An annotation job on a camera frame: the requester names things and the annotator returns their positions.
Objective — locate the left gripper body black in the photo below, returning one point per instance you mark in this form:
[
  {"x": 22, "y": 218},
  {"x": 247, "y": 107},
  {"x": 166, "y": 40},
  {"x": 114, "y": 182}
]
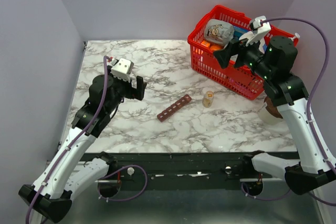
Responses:
[{"x": 121, "y": 85}]

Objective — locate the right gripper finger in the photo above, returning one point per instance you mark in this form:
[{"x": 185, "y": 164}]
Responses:
[
  {"x": 224, "y": 55},
  {"x": 240, "y": 60}
]

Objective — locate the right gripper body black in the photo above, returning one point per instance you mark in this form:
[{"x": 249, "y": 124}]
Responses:
[{"x": 254, "y": 56}]

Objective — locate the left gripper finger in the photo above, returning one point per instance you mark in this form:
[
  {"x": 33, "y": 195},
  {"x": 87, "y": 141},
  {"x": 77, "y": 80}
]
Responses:
[
  {"x": 140, "y": 88},
  {"x": 130, "y": 93}
]

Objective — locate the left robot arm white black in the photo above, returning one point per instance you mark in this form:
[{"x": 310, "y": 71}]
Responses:
[{"x": 54, "y": 191}]

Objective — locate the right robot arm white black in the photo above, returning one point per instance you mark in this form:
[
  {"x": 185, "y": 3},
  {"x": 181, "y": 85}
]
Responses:
[{"x": 289, "y": 95}]

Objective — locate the orange fruit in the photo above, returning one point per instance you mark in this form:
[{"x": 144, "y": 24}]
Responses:
[{"x": 216, "y": 47}]

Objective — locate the red plastic shopping basket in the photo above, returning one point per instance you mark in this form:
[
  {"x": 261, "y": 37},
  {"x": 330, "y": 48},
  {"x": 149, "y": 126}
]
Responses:
[{"x": 240, "y": 80}]

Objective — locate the orange box in basket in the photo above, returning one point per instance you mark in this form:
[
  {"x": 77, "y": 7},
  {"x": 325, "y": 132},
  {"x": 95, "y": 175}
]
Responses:
[{"x": 206, "y": 43}]

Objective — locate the grey printed snack bag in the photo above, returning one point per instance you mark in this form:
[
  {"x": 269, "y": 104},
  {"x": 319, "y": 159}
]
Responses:
[{"x": 219, "y": 32}]

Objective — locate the clear pill bottle orange label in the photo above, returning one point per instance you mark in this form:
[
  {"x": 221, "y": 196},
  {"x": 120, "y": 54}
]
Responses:
[{"x": 208, "y": 99}]

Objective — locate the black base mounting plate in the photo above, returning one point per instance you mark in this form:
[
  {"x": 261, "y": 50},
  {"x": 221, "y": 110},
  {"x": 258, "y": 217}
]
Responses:
[{"x": 192, "y": 171}]

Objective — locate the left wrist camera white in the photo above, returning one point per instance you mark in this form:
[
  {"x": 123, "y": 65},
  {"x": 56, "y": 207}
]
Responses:
[{"x": 121, "y": 69}]

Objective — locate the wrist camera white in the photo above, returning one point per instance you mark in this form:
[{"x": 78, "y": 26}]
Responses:
[
  {"x": 121, "y": 69},
  {"x": 259, "y": 28}
]

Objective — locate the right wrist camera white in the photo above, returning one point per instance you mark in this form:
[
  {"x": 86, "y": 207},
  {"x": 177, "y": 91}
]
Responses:
[{"x": 259, "y": 28}]

